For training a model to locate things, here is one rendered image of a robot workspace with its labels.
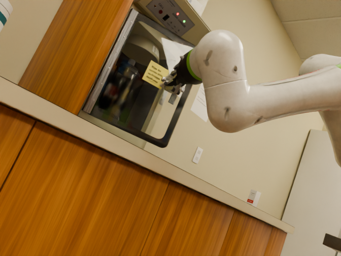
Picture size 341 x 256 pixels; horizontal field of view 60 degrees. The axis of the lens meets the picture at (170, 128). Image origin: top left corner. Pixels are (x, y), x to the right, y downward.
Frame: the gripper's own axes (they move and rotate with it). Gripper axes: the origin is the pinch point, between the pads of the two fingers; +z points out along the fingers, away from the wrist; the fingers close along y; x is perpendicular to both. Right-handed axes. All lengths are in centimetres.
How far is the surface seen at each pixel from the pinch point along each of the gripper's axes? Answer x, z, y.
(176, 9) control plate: 7.0, 3.1, 26.8
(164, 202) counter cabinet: -12.1, -7.9, -37.3
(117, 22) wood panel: 23.2, -5.9, 7.0
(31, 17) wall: 54, 37, 9
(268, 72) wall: -114, 123, 96
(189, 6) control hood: 3.7, 1.8, 29.7
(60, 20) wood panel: 43, 30, 11
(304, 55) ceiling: -156, 138, 144
